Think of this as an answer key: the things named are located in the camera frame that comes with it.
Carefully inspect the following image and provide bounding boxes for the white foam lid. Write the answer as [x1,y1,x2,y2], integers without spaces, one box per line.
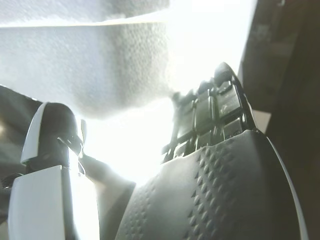
[0,22,176,121]

